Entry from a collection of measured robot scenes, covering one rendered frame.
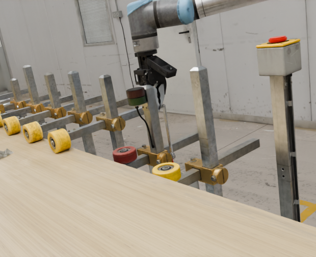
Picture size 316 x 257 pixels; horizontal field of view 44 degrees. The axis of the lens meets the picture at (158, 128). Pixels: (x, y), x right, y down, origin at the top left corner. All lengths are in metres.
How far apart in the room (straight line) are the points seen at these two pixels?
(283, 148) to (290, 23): 3.12
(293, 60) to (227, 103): 3.77
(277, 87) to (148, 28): 0.57
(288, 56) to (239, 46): 3.50
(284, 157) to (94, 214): 0.47
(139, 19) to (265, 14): 2.92
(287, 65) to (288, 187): 0.30
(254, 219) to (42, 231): 0.47
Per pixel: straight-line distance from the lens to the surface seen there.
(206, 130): 1.12
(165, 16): 1.32
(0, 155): 1.60
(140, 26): 1.34
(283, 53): 0.88
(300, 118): 4.18
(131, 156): 1.29
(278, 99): 0.94
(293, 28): 4.03
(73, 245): 0.85
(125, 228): 0.86
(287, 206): 1.04
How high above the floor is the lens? 1.32
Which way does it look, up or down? 16 degrees down
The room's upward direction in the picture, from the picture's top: 10 degrees counter-clockwise
